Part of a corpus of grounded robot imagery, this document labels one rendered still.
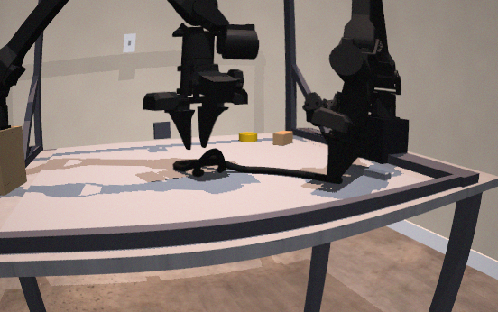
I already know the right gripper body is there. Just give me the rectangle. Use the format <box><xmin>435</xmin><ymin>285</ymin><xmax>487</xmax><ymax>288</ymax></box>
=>
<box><xmin>143</xmin><ymin>59</ymin><xmax>248</xmax><ymax>111</ymax></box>

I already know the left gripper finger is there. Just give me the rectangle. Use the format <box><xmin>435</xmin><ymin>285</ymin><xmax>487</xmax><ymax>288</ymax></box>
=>
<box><xmin>321</xmin><ymin>132</ymin><xmax>356</xmax><ymax>180</ymax></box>
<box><xmin>337</xmin><ymin>146</ymin><xmax>364</xmax><ymax>177</ymax></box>

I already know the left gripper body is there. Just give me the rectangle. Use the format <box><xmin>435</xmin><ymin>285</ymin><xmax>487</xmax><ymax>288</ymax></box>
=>
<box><xmin>311</xmin><ymin>88</ymin><xmax>374</xmax><ymax>152</ymax></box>

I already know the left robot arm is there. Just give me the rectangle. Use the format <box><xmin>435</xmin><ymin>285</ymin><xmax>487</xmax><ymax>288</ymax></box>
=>
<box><xmin>302</xmin><ymin>0</ymin><xmax>401</xmax><ymax>122</ymax></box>

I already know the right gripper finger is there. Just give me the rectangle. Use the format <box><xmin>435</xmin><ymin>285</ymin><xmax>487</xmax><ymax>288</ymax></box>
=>
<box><xmin>198</xmin><ymin>106</ymin><xmax>229</xmax><ymax>148</ymax></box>
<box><xmin>164</xmin><ymin>109</ymin><xmax>195</xmax><ymax>150</ymax></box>

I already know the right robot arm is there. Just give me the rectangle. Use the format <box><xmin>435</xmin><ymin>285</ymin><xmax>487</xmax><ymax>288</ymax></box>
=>
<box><xmin>0</xmin><ymin>0</ymin><xmax>259</xmax><ymax>131</ymax></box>

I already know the small orange block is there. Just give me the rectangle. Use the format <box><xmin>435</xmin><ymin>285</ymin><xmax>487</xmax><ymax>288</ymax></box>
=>
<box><xmin>272</xmin><ymin>131</ymin><xmax>293</xmax><ymax>146</ymax></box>

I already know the black rope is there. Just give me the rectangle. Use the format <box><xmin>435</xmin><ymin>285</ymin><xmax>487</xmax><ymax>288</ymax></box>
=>
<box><xmin>173</xmin><ymin>148</ymin><xmax>343</xmax><ymax>184</ymax></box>

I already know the grey rectangular bar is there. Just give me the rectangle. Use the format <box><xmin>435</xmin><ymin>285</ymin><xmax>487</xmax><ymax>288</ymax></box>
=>
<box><xmin>347</xmin><ymin>163</ymin><xmax>392</xmax><ymax>181</ymax></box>

